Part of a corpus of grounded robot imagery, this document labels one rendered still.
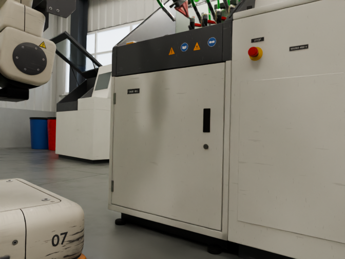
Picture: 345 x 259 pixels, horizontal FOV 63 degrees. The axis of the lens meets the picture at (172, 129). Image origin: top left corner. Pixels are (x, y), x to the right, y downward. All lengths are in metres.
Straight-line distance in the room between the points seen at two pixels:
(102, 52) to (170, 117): 6.50
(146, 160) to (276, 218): 0.64
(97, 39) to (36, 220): 7.32
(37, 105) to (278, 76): 7.91
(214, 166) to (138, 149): 0.42
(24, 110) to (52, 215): 7.58
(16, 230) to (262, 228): 0.80
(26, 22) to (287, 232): 1.12
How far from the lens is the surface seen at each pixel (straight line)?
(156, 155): 1.33
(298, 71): 1.08
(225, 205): 1.18
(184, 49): 1.30
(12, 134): 8.23
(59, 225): 0.88
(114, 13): 7.83
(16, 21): 1.06
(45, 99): 8.77
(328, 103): 1.05
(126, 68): 1.51
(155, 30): 1.87
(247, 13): 1.20
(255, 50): 1.10
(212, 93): 1.18
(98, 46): 7.93
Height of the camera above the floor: 0.50
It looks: level
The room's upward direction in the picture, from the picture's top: 1 degrees clockwise
